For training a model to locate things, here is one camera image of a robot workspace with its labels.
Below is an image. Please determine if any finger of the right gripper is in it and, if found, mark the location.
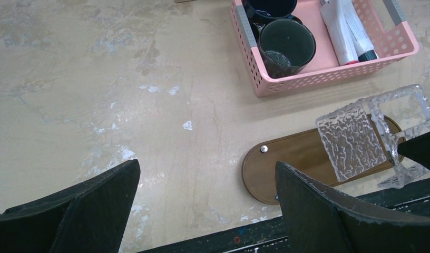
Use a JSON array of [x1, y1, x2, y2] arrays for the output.
[[397, 132, 430, 171]]

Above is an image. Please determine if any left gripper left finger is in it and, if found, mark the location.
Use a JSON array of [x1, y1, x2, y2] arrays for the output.
[[0, 159, 141, 252]]

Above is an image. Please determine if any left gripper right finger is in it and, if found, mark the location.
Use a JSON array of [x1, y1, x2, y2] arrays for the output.
[[275, 161, 430, 252]]

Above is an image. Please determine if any clear acrylic holder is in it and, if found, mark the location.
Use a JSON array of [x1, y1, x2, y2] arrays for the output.
[[316, 84, 430, 188]]

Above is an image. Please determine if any oval wooden tray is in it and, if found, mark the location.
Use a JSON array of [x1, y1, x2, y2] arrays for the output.
[[241, 114, 406, 206]]

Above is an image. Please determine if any pink plastic basket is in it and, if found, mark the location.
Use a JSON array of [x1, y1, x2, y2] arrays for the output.
[[230, 1, 419, 97]]

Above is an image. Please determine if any toothpaste tube red cap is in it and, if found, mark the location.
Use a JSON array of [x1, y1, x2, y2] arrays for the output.
[[320, 1, 358, 66]]

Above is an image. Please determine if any dark green cup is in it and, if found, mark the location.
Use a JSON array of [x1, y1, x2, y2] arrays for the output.
[[258, 18, 317, 79]]

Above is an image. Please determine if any blue cup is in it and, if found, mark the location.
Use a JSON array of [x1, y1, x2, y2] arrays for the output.
[[242, 0, 302, 41]]

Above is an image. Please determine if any black base frame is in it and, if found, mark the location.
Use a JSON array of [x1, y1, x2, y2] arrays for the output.
[[149, 178, 430, 252]]

